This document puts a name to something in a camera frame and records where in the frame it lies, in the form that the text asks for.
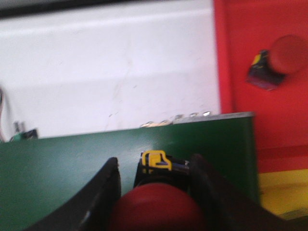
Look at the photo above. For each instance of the red plastic tray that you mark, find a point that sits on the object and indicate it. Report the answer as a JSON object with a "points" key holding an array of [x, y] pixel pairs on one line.
{"points": [[243, 28]]}

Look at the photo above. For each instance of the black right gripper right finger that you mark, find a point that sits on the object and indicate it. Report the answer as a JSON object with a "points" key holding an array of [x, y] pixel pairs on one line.
{"points": [[226, 208]]}

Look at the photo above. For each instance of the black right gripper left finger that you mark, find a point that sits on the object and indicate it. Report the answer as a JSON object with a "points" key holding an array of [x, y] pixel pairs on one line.
{"points": [[90, 208]]}

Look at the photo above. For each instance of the metal conveyor end bracket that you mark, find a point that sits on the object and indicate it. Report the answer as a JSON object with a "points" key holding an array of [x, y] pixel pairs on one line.
{"points": [[197, 117]]}

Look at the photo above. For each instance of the green sensor connector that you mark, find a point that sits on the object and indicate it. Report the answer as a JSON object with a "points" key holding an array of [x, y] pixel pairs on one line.
{"points": [[22, 134]]}

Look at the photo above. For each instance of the white rear conveyor panel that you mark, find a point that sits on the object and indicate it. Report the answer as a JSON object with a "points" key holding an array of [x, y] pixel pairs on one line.
{"points": [[108, 67]]}

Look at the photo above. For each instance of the red mushroom push button switch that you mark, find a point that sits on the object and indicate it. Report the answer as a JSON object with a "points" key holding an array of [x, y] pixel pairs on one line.
{"points": [[159, 200], [287, 55]]}

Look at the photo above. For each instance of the green conveyor belt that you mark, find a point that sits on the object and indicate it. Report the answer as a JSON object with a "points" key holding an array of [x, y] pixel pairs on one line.
{"points": [[38, 176]]}

